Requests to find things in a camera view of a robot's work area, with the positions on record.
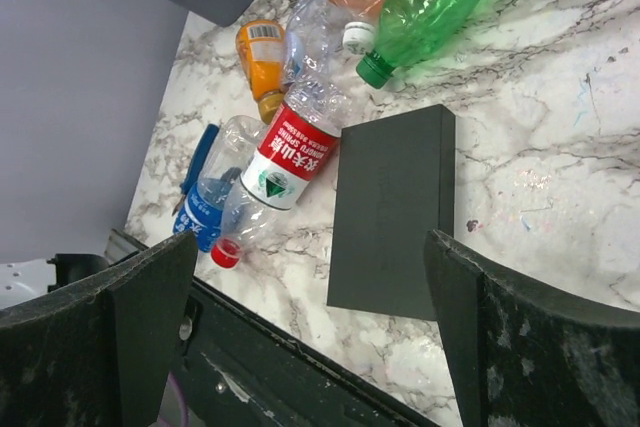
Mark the green plastic bottle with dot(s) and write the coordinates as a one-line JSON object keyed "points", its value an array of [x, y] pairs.
{"points": [[410, 31]]}

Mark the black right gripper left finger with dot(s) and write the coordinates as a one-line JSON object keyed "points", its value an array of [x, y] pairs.
{"points": [[98, 351]]}

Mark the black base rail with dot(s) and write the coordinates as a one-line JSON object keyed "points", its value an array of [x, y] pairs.
{"points": [[237, 370]]}

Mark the red label water bottle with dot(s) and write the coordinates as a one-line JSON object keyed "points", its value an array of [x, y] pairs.
{"points": [[300, 139]]}

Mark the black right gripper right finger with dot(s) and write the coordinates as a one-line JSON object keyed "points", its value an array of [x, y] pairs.
{"points": [[521, 352]]}

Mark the small orange juice bottle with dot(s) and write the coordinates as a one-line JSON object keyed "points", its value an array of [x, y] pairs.
{"points": [[260, 46]]}

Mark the blue label bottle near edge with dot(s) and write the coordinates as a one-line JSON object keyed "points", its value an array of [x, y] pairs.
{"points": [[202, 219]]}

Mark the white bottle cap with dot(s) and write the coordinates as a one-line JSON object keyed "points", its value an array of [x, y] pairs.
{"points": [[358, 37]]}

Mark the black network switch centre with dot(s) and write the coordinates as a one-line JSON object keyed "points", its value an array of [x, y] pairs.
{"points": [[395, 184]]}

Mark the blue handled pliers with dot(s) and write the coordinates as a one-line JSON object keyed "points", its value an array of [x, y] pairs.
{"points": [[215, 164]]}

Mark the clear crushed bottle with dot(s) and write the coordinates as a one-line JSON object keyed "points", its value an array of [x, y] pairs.
{"points": [[312, 41]]}

